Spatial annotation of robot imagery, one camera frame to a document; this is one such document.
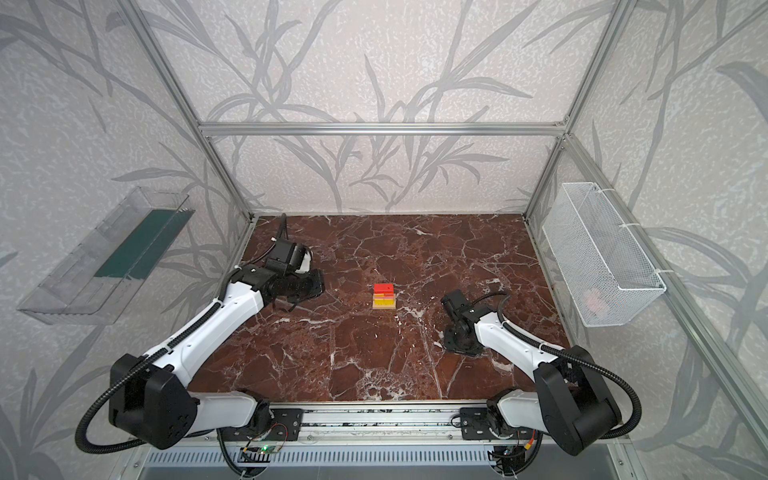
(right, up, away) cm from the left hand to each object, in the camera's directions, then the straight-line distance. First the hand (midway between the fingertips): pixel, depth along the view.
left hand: (330, 277), depth 83 cm
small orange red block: (+16, -7, +9) cm, 20 cm away
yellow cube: (+14, -9, +11) cm, 20 cm away
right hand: (+35, -18, +5) cm, 40 cm away
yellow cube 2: (+16, -9, +11) cm, 21 cm away
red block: (+14, -6, +16) cm, 22 cm away
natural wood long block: (+14, -11, +11) cm, 21 cm away
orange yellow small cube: (+13, -7, +9) cm, 17 cm away
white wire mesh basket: (+63, +3, -21) cm, 67 cm away
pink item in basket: (+68, -5, -9) cm, 69 cm away
